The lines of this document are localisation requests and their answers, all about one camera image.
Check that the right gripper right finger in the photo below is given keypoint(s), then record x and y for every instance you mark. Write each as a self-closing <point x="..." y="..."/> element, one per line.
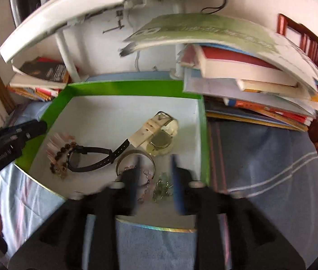
<point x="255" y="243"/>

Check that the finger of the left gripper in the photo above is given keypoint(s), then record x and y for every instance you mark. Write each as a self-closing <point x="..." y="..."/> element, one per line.
<point x="31" y="129"/>

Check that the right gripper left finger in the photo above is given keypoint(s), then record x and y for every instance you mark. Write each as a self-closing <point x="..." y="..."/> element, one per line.
<point x="81" y="234"/>

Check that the black wrist watch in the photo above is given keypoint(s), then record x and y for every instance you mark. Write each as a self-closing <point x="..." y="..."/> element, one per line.
<point x="83" y="159"/>

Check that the silver metal bangle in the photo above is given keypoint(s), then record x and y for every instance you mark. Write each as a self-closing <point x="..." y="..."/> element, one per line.
<point x="128" y="160"/>

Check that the white strap wrist watch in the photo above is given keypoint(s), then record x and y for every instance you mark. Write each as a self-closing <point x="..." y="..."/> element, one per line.
<point x="157" y="135"/>

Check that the left stack of books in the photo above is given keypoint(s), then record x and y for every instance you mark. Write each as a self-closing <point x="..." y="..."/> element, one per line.
<point x="41" y="79"/>

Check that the stack of books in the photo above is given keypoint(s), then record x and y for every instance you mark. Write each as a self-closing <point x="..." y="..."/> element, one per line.
<point x="243" y="63"/>
<point x="41" y="79"/>

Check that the green cardboard box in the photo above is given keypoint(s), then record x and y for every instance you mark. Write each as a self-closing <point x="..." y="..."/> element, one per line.
<point x="104" y="114"/>

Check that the blue striped bed sheet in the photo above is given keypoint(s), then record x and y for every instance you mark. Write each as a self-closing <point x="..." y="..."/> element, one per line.
<point x="276" y="169"/>

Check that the right stack of books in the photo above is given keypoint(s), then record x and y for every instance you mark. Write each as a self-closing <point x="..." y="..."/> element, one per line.
<point x="243" y="63"/>

